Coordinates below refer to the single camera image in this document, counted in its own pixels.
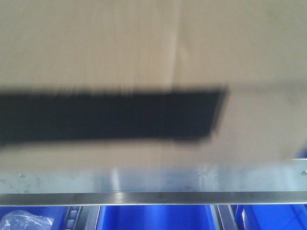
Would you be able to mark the brown cardboard box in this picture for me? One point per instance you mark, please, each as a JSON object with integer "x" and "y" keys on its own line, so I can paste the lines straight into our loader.
{"x": 256, "y": 49}

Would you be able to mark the silver shelf front beam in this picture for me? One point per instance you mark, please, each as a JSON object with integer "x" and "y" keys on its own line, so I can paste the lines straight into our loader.
{"x": 282, "y": 182}

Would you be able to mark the blue bin lower middle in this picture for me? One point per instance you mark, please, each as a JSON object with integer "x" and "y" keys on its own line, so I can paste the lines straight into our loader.
{"x": 156, "y": 217}

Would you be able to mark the blue bin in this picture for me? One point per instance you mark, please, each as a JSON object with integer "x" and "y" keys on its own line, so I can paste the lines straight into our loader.
{"x": 58, "y": 213}
{"x": 156, "y": 217}

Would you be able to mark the left white roller track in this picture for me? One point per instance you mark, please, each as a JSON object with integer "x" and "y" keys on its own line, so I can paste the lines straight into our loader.
{"x": 72, "y": 217}

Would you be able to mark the blue bin lower left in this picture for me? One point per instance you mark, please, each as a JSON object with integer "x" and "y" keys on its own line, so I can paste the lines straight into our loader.
{"x": 58, "y": 213}

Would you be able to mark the large blue plastic crate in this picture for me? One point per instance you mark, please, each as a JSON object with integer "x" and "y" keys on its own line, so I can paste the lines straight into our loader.
{"x": 271, "y": 217}

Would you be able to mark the clear plastic bag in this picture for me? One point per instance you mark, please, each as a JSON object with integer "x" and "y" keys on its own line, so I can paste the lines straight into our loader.
{"x": 24, "y": 220}

